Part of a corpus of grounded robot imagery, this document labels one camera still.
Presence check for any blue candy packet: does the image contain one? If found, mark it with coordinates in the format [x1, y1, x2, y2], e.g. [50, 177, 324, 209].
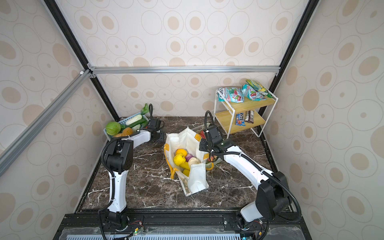
[235, 113, 246, 127]

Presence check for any diagonal aluminium frame bar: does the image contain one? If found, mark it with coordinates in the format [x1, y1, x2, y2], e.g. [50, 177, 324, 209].
[1, 70, 91, 175]

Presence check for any horizontal aluminium frame bar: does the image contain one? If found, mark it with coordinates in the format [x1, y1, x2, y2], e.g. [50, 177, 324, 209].
[90, 66, 280, 74]

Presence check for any teal candy snack bag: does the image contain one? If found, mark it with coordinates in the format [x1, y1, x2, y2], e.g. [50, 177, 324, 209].
[242, 84, 266, 101]

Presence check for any green candy snack bag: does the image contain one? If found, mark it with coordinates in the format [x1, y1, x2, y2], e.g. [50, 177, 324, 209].
[218, 87, 244, 103]

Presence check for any white canvas grocery bag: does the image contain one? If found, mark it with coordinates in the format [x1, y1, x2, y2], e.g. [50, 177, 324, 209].
[164, 128, 214, 197]

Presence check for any white wire wooden shelf rack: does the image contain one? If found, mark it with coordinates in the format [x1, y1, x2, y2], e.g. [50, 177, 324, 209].
[213, 91, 279, 138]

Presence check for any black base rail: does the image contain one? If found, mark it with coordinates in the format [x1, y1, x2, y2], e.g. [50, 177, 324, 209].
[54, 209, 311, 240]

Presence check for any green cucumber toy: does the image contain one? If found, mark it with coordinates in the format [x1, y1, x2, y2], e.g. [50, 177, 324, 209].
[121, 118, 148, 128]

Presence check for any yellow banana toy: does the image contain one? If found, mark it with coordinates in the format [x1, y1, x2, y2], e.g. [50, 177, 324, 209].
[180, 162, 190, 177]

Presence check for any white cauliflower toy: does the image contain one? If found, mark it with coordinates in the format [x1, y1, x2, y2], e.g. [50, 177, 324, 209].
[188, 157, 201, 168]

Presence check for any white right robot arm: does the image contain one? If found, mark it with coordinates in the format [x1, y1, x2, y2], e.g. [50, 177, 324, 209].
[199, 125, 302, 226]

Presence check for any brown chocolate bar packet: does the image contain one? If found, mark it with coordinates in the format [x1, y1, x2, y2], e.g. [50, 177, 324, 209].
[245, 111, 254, 124]

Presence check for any light green perforated basket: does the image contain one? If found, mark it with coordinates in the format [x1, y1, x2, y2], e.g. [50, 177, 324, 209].
[192, 125, 222, 171]

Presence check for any orange potato toy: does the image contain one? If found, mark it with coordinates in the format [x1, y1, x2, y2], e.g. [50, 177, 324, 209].
[121, 127, 133, 137]

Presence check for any yellow lemon toy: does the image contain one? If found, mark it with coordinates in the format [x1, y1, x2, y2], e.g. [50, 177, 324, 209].
[173, 154, 186, 166]

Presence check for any blue perforated basket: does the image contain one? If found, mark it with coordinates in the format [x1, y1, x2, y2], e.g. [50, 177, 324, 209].
[103, 113, 149, 141]

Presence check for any green cabbage toy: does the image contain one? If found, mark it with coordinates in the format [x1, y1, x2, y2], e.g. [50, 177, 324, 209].
[106, 122, 122, 136]

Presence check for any yellow green snack bag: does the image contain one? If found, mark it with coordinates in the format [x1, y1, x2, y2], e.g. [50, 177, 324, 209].
[246, 80, 273, 98]

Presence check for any white daikon radish toy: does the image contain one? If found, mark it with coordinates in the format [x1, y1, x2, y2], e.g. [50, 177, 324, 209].
[128, 104, 149, 120]

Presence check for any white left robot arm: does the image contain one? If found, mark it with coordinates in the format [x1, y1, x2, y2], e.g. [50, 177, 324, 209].
[101, 118, 164, 214]

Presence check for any red apple toy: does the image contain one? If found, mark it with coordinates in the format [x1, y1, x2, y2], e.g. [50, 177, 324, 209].
[199, 130, 206, 139]

